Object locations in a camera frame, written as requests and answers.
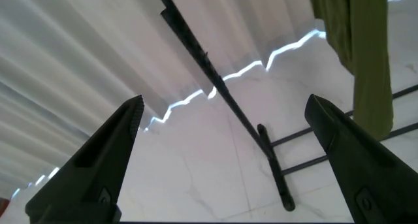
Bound black clothes rack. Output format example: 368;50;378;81
153;0;418;212

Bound white curtain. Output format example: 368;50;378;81
0;0;327;199

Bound green sleeveless shirt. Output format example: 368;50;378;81
305;0;394;142

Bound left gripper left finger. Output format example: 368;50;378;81
25;95;145;223

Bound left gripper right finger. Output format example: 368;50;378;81
304;93;418;223

